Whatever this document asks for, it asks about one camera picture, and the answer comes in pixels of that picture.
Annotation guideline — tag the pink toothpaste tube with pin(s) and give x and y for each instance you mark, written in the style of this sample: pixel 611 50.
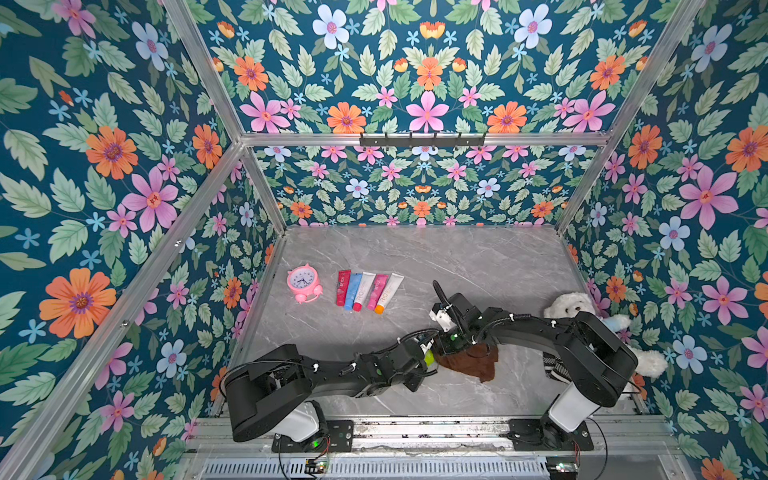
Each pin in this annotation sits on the pink toothpaste tube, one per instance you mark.
pixel 378 287

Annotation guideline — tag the white toothpaste tube orange cap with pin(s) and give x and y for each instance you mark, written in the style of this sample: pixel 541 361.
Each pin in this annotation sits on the white toothpaste tube orange cap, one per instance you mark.
pixel 390 289

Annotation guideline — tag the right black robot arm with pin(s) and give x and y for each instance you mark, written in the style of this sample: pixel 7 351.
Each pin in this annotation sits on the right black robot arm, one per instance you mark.
pixel 597 363

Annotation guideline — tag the white toothpaste tube red cap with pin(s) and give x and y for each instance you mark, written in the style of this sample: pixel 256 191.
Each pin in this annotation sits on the white toothpaste tube red cap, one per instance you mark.
pixel 364 287

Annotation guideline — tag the magenta toothpaste tube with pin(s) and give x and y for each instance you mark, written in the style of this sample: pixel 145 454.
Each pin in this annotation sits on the magenta toothpaste tube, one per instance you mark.
pixel 343 279

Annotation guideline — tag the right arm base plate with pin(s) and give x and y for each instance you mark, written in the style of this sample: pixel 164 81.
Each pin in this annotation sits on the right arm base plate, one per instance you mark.
pixel 542 434

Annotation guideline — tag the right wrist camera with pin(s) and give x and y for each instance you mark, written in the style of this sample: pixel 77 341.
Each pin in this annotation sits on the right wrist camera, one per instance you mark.
pixel 442 318

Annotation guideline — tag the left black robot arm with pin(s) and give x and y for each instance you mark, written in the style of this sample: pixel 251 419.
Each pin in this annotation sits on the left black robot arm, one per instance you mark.
pixel 263 392

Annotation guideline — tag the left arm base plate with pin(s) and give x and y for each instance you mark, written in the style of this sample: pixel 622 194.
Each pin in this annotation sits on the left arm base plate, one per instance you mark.
pixel 334 436

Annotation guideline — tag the pink alarm clock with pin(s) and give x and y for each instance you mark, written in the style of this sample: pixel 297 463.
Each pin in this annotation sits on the pink alarm clock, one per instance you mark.
pixel 303 281

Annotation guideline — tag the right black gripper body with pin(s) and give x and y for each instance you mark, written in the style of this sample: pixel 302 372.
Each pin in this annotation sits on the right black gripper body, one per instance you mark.
pixel 454 308

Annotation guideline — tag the green toothpaste tube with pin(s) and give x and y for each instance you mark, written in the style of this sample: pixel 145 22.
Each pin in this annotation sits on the green toothpaste tube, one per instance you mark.
pixel 429 359

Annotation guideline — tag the brown cloth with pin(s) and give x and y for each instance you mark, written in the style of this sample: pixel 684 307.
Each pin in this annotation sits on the brown cloth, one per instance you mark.
pixel 479 361

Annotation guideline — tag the blue toothpaste tube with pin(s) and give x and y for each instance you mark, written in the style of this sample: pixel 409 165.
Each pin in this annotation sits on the blue toothpaste tube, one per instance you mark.
pixel 352 289

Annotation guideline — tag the metal hook rail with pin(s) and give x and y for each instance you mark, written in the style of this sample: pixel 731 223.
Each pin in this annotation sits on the metal hook rail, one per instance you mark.
pixel 409 140

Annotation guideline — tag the white teddy bear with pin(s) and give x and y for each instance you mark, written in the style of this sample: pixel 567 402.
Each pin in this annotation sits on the white teddy bear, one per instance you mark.
pixel 651 364

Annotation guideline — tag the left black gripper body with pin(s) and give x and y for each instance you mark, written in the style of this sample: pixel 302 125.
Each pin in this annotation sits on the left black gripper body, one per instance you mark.
pixel 412 379

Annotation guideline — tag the striped black white cloth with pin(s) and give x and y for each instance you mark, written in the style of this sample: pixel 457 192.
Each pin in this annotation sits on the striped black white cloth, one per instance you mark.
pixel 555 369

